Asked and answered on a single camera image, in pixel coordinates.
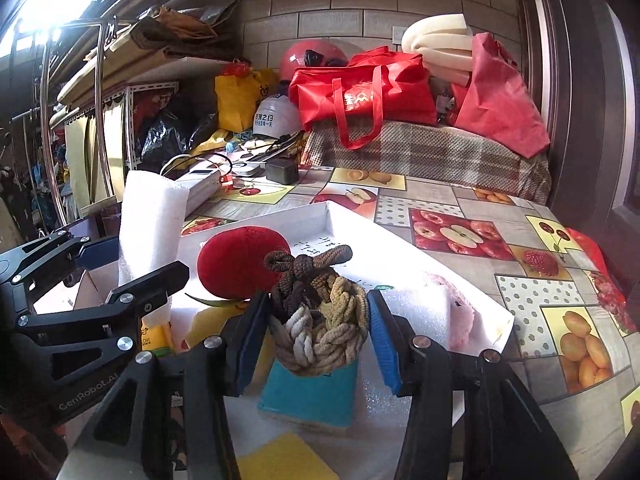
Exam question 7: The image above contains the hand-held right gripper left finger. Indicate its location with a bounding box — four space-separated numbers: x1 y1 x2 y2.
57 291 273 480

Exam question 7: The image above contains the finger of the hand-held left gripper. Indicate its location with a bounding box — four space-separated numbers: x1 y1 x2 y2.
14 261 191 380
0 229 122 311

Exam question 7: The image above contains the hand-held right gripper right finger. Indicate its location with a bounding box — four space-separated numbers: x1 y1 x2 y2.
366 289 581 480

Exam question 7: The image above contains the yellow sponge with green pad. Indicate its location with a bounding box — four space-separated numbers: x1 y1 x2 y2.
235 432 341 480
186 294 251 356

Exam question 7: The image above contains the white foam block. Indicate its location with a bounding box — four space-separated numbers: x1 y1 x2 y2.
118 170 189 333

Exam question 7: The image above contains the yellow green tissue packet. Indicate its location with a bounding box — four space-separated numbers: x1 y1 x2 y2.
140 322 176 356

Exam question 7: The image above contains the knotted rope toy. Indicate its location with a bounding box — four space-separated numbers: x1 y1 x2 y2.
264 244 372 376

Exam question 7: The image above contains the red plush apple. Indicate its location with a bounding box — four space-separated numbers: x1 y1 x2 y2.
196 226 292 298

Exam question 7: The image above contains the pink plush toy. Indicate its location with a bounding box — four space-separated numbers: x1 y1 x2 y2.
425 272 476 353

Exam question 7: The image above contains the teal blue sponge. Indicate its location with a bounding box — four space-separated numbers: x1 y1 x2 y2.
257 355 361 428

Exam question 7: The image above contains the white cardboard box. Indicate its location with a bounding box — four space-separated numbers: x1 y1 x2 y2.
65 200 516 480

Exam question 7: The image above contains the white power strip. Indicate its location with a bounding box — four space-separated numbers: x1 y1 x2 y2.
162 167 223 216

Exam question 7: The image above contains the black plastic bag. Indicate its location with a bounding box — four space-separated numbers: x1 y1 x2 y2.
137 95 218 171

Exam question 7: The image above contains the chrome tube rack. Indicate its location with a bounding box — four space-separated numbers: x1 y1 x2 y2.
40 17 121 226

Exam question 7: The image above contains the fruit print tablecloth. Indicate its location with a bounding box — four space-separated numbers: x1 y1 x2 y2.
180 165 640 480

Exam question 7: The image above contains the small black box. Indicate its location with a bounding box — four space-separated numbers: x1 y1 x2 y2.
265 157 299 186

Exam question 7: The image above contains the white metal shelf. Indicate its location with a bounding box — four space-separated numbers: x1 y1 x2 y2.
50 55 241 181

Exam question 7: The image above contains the yellow bag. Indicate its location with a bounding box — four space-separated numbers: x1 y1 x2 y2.
215 67 278 133

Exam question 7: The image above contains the plaid blanket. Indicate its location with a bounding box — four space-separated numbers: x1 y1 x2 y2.
300 120 553 206

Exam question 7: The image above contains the white helmet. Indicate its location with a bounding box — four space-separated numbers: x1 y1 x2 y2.
252 95 305 138

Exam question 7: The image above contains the red cloth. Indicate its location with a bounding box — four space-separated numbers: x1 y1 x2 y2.
562 227 608 273

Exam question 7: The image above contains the bright red tote bag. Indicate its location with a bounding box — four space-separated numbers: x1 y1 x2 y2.
288 46 438 151

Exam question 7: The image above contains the red helmet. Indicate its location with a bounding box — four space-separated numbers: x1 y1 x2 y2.
278 40 351 83

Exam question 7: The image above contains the salmon red fabric bag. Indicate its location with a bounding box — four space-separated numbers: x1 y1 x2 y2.
450 32 551 158

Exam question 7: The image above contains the cream foam roll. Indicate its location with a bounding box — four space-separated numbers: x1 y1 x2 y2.
401 14 475 86

